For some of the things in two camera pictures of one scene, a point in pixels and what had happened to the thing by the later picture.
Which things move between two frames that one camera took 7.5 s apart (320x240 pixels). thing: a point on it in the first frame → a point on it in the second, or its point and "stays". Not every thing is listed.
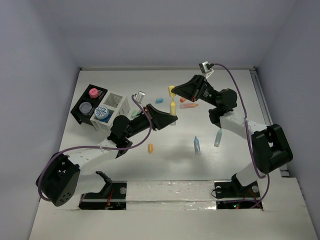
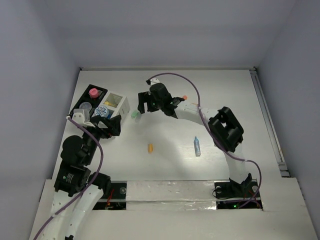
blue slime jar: x=102 y=113 stays
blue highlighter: x=197 y=146 stays
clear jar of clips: x=85 y=108 stays
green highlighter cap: x=134 y=114 stays
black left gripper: x=159 y=119 → x=113 y=125
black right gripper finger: x=190 y=89 → x=143 y=97
